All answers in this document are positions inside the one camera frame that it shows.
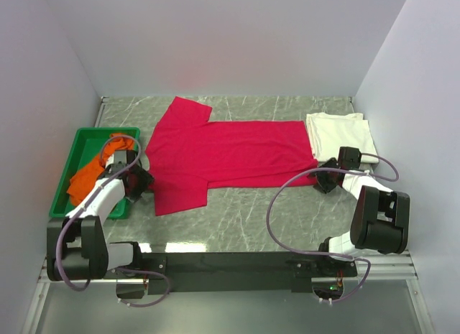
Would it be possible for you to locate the orange t shirt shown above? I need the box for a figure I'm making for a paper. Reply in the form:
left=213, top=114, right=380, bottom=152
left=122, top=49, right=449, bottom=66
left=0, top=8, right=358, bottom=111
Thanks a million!
left=67, top=133, right=135, bottom=206

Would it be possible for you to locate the green plastic bin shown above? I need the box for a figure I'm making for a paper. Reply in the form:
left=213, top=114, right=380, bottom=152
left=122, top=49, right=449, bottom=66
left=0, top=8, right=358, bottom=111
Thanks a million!
left=49, top=127, right=140, bottom=218

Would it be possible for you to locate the folded white t shirt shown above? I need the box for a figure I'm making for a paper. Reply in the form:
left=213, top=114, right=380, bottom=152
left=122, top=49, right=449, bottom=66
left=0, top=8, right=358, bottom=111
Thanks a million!
left=306, top=112, right=379, bottom=164

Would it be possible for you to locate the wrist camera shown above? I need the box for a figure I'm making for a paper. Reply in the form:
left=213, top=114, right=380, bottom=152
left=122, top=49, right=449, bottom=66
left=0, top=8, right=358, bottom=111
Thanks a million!
left=106, top=150, right=138, bottom=167
left=338, top=147, right=362, bottom=170

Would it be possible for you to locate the pink t shirt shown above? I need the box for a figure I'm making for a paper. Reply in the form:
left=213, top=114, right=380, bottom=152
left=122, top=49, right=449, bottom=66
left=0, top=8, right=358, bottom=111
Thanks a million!
left=145, top=97, right=318, bottom=216

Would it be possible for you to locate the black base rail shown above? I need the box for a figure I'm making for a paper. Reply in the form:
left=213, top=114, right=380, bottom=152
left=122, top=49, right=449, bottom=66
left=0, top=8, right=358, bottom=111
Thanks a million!
left=124, top=251, right=357, bottom=295

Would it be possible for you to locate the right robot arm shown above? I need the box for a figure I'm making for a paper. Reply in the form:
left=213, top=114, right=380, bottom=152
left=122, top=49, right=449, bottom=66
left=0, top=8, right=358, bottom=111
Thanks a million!
left=311, top=155, right=410, bottom=276

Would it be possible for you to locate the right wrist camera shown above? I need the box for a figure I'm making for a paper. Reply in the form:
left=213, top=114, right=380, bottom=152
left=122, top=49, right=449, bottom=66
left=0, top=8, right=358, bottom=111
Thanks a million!
left=338, top=147, right=362, bottom=170

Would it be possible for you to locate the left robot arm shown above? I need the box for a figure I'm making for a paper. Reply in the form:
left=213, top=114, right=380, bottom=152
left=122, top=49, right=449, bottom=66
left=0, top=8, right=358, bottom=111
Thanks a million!
left=47, top=162, right=154, bottom=282

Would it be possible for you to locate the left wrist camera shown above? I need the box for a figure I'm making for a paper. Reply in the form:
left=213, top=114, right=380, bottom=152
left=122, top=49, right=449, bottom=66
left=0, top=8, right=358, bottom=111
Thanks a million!
left=106, top=150, right=138, bottom=167

